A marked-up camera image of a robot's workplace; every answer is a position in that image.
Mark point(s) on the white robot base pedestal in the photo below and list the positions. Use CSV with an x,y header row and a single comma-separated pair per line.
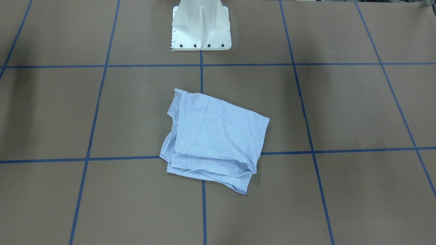
x,y
201,25

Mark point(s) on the light blue striped shirt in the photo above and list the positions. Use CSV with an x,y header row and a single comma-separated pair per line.
x,y
213,140

